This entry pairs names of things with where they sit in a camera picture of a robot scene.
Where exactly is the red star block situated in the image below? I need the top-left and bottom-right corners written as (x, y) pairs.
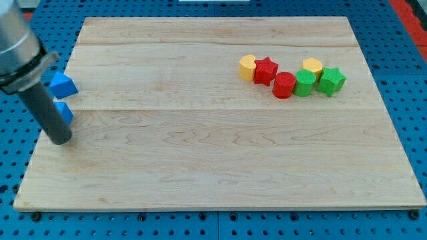
top-left (254, 57), bottom-right (278, 86)

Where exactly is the blue triangle block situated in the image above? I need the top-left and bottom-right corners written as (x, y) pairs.
top-left (54, 101), bottom-right (74, 125)
top-left (49, 71), bottom-right (79, 99)

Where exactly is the wooden board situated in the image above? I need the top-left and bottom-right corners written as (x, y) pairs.
top-left (13, 17), bottom-right (426, 212)

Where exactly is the yellow heart block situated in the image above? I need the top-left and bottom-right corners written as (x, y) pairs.
top-left (238, 55), bottom-right (257, 81)

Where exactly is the red cylinder block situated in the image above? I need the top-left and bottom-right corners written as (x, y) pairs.
top-left (272, 72), bottom-right (296, 99)

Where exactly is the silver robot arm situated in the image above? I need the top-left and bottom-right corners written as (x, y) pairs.
top-left (1, 0), bottom-right (59, 95)

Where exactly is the blue triangle block upper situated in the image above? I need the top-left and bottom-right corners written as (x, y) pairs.
top-left (49, 71), bottom-right (79, 99)

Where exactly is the yellow hexagon block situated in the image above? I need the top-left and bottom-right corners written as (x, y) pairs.
top-left (302, 57), bottom-right (323, 81)

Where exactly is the blue triangle block lower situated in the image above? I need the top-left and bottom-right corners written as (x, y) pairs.
top-left (54, 101), bottom-right (74, 125)

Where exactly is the grey cylindrical pointer rod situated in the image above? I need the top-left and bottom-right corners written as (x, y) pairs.
top-left (17, 82), bottom-right (72, 145)

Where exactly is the green star block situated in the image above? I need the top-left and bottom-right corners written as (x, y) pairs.
top-left (316, 67), bottom-right (346, 97)

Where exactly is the green cylinder block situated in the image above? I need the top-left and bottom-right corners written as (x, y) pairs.
top-left (294, 69), bottom-right (316, 97)

